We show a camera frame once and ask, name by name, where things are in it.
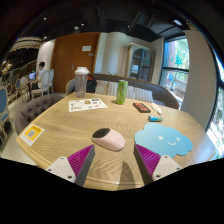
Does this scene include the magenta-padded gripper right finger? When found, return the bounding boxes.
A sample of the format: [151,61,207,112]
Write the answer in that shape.
[133,143,184,186]

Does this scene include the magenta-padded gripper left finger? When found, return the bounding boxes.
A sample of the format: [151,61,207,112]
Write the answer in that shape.
[45,144,96,188]

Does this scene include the pink and black computer mouse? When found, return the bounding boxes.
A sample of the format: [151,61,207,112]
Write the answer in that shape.
[90,127,127,152]

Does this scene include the blue cloud-shaped mouse pad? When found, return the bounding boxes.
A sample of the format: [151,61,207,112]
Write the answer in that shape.
[134,122,194,158]

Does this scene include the small blue eraser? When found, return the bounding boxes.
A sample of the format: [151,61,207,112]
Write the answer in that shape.
[147,115,164,123]

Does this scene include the black and red flat box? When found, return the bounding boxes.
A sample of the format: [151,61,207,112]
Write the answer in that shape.
[132,102,152,114]

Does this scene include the yellow square code sticker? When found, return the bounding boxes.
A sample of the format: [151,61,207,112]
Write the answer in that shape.
[19,123,46,148]

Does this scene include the white sticker sheet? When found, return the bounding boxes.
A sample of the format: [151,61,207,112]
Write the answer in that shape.
[68,98,109,113]

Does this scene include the striped cushion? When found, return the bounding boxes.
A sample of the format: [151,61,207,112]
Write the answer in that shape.
[106,81,135,100]
[132,85,155,104]
[94,79,110,96]

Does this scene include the grey tufted armchair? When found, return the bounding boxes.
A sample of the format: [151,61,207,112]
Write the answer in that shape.
[14,93,66,136]

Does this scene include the brown curved sofa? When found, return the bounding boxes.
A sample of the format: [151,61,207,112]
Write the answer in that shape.
[65,73,180,110]

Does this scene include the green drink can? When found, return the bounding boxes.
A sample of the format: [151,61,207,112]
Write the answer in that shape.
[115,79,129,106]

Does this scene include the black backpack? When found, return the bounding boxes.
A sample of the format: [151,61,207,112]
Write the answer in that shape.
[85,74,98,94]

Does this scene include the clear shaker bottle white lid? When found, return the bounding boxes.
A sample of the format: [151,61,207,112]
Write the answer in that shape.
[74,66,91,99]

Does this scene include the white dining chair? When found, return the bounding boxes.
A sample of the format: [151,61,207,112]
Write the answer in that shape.
[32,68,55,98]

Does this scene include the black-framed window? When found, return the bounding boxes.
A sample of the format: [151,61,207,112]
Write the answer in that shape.
[159,35,190,102]

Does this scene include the person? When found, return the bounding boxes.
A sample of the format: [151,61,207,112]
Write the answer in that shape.
[31,61,48,91]

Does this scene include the blue-backed white chair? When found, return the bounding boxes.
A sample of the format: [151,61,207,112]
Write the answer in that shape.
[0,86,13,138]

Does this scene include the brown wooden door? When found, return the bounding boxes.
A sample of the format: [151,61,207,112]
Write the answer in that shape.
[52,32,101,94]

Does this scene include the arched glass-door cabinet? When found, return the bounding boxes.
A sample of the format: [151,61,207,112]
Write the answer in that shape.
[124,42,155,84]

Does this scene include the white door sign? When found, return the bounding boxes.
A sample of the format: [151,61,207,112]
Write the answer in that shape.
[81,44,93,53]

